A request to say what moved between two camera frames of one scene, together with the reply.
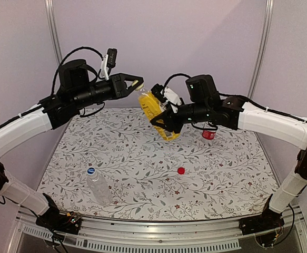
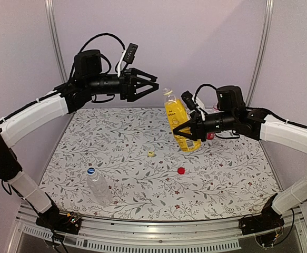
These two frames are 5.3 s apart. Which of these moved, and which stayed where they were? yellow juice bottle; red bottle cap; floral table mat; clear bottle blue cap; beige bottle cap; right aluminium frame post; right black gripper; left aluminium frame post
Moved: yellow juice bottle; beige bottle cap; right black gripper
Stayed: left aluminium frame post; clear bottle blue cap; floral table mat; right aluminium frame post; red bottle cap
